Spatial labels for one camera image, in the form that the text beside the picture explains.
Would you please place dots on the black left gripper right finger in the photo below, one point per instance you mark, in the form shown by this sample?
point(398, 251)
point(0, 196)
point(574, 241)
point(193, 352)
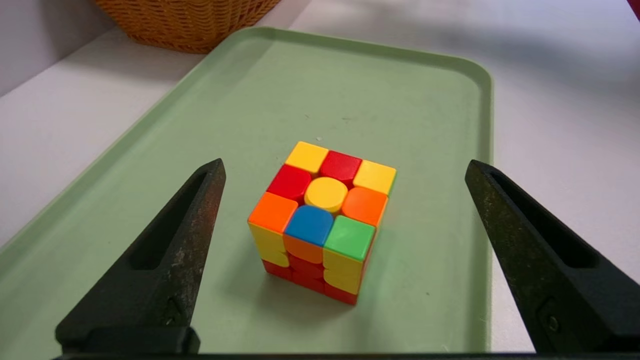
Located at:
point(555, 280)

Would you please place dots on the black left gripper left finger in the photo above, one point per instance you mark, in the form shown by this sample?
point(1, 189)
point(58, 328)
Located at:
point(160, 265)

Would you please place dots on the colourful puzzle cube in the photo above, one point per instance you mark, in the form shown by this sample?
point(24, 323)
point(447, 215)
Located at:
point(325, 220)

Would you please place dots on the orange wicker basket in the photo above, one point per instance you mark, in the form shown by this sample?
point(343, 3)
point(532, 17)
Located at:
point(185, 22)

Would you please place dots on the light green plastic tray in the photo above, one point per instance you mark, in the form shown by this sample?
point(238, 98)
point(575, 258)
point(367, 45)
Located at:
point(300, 100)

